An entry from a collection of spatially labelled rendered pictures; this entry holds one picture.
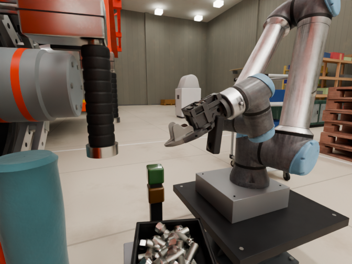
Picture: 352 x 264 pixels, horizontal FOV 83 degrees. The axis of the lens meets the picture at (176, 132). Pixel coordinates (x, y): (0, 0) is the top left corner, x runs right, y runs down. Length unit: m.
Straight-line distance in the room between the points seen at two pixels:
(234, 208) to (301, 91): 0.54
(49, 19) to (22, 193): 0.23
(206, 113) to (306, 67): 0.51
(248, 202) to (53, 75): 0.83
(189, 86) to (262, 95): 6.33
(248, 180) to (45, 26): 0.92
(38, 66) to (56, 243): 0.30
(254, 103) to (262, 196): 0.48
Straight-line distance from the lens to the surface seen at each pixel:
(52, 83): 0.42
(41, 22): 0.29
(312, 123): 5.95
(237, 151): 1.01
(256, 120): 0.68
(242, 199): 0.92
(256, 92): 0.64
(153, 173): 0.48
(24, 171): 0.35
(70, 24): 0.29
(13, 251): 0.41
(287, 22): 1.07
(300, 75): 0.94
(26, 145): 0.74
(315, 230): 1.04
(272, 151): 0.91
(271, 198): 1.04
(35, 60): 0.44
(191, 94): 6.93
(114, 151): 0.29
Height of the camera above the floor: 0.83
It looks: 11 degrees down
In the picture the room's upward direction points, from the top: straight up
